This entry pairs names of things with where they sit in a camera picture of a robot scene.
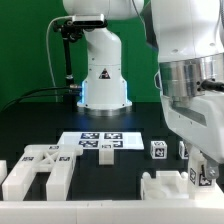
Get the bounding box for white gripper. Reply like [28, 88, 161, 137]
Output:
[161, 93, 224, 180]

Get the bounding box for white chair seat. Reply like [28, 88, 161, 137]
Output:
[139, 169, 224, 202]

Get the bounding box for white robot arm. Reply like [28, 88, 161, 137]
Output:
[62, 0, 224, 179]

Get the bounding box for white tagged cube right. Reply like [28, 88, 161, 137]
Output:
[179, 141, 188, 160]

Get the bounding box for white tagged cube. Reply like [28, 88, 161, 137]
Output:
[150, 141, 167, 159]
[179, 141, 188, 160]

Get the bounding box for white tagged cube left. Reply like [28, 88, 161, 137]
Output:
[150, 141, 167, 159]

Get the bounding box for white block at left edge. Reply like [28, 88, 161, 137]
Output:
[0, 160, 7, 185]

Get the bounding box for white obstacle wall frame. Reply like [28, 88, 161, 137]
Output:
[0, 194, 224, 224]

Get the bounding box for white marker base plate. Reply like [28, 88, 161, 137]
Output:
[58, 132, 144, 150]

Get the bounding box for white chair back frame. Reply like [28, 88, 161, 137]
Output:
[2, 145, 83, 201]

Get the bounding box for black camera stand pole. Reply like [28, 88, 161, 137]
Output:
[63, 36, 76, 108]

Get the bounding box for black camera on stand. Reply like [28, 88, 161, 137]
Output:
[53, 14, 107, 43]

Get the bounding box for black cables on table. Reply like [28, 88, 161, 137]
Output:
[0, 83, 83, 111]

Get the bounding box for grey camera cable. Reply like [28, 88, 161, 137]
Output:
[45, 15, 74, 103]

